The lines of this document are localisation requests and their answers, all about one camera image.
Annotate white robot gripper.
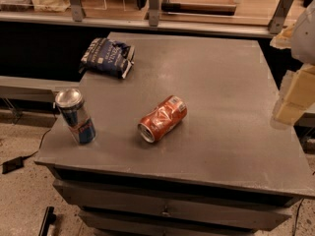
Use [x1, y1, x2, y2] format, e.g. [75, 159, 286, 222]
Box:
[270, 7, 315, 126]

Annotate red coke can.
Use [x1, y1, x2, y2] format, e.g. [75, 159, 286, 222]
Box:
[138, 95, 187, 143]

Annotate blue silver energy drink can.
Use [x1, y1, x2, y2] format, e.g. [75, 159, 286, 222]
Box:
[55, 88, 95, 145]

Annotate grey drawer cabinet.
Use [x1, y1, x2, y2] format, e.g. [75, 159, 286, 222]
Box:
[37, 33, 315, 236]

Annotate dark blue chip bag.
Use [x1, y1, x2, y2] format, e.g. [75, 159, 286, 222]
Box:
[81, 37, 135, 79]

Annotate black object on floor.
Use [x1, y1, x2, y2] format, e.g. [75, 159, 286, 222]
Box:
[38, 206, 57, 236]

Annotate black power adapter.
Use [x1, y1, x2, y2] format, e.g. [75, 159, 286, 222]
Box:
[2, 156, 24, 174]

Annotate metal shelf bracket right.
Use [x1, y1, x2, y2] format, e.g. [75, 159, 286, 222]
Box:
[268, 0, 294, 34]

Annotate metal shelf bracket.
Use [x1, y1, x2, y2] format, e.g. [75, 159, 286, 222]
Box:
[149, 0, 159, 27]
[70, 0, 86, 22]
[268, 0, 294, 34]

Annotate metal shelf bracket middle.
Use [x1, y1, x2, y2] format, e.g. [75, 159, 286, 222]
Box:
[149, 0, 159, 27]

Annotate metal shelf bracket left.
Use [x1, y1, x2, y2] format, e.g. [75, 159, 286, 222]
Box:
[70, 0, 86, 22]

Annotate black cable on floor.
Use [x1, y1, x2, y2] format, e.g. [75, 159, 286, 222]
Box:
[20, 128, 52, 159]

